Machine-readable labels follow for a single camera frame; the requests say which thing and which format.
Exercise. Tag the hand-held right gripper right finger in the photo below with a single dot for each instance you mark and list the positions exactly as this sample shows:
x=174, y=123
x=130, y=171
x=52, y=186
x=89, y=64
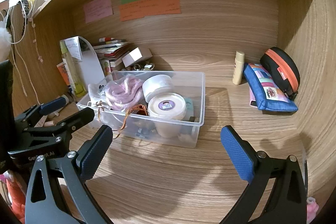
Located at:
x=237, y=154

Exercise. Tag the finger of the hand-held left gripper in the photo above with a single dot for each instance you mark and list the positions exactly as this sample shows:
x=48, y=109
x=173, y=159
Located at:
x=52, y=106
x=76, y=119

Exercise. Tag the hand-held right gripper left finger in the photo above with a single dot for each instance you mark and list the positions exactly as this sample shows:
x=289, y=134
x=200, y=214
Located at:
x=95, y=153

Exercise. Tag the white cloth bag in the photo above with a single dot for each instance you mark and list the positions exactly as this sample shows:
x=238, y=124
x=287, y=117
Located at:
x=94, y=92

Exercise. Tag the clear plastic storage box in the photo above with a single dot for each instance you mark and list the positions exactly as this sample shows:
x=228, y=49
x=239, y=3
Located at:
x=195, y=132

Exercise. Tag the teal squeeze bottle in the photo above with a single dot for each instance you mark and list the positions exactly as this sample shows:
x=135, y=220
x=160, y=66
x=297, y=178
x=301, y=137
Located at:
x=189, y=108

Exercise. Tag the cream tub with lid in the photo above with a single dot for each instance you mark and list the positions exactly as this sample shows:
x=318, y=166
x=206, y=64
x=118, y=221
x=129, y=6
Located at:
x=166, y=106

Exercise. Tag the white round plastic container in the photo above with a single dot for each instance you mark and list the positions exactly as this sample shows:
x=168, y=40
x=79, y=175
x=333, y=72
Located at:
x=157, y=85

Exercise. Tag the wooden desktop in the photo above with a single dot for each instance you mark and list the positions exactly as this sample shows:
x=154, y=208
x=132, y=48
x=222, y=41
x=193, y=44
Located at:
x=168, y=187

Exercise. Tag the orange carton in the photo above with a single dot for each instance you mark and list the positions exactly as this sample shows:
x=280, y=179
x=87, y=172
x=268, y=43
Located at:
x=63, y=73

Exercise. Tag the yellow-green bottle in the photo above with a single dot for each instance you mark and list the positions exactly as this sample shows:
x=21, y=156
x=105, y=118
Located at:
x=71, y=74

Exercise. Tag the orange cloth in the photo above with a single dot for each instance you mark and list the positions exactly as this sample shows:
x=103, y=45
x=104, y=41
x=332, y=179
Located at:
x=15, y=197

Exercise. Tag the white plastic file stand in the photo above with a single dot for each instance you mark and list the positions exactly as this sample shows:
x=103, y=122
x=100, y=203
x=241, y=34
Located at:
x=92, y=69

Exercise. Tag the pink card case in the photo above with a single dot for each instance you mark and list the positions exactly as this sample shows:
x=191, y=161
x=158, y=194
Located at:
x=252, y=98

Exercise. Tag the white paper receipt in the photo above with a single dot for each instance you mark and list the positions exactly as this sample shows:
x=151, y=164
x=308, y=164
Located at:
x=73, y=48

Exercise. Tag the blue patchwork pouch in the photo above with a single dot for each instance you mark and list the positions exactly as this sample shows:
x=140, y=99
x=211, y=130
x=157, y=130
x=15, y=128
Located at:
x=265, y=92

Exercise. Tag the stack of books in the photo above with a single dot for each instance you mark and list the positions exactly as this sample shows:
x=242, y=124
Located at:
x=113, y=52

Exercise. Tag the white fluffy pompom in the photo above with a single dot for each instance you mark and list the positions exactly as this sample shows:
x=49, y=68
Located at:
x=4, y=37

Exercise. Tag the metal keyring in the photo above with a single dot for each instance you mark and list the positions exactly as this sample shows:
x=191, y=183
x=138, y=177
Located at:
x=143, y=66

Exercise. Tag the cream lotion bottle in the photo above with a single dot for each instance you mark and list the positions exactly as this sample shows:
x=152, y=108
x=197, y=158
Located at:
x=238, y=69

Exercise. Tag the small white cardboard box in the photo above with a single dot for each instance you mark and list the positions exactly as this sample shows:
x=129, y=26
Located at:
x=134, y=56

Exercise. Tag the pink plush toy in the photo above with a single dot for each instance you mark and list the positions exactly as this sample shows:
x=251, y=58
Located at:
x=311, y=209

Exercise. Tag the black case with orange zipper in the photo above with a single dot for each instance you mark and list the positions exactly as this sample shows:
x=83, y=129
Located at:
x=275, y=66

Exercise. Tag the pink paper note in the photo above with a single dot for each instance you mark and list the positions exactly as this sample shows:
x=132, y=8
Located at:
x=98, y=8

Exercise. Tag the orange paper note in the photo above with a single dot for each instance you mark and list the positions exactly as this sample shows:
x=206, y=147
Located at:
x=152, y=7

